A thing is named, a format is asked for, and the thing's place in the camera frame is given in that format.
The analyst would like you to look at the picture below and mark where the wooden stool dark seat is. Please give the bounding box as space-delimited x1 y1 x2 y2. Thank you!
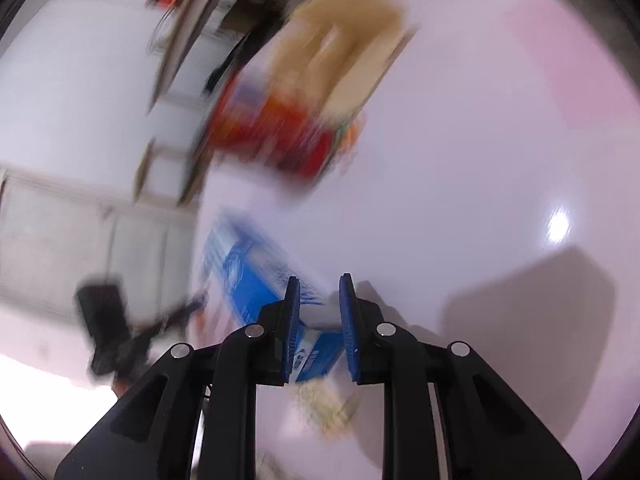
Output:
132 138 208 209

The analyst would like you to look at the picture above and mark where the blue white carton box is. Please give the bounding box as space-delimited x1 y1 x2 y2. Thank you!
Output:
195 212 344 382

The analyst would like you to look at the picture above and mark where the brown paper bag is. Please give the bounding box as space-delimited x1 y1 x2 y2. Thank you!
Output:
267 0 411 125

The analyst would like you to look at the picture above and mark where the red snack can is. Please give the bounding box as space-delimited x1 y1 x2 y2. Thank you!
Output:
201 70 362 183

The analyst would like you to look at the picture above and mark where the long white shelf table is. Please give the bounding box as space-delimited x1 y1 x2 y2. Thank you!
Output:
144 0 312 116

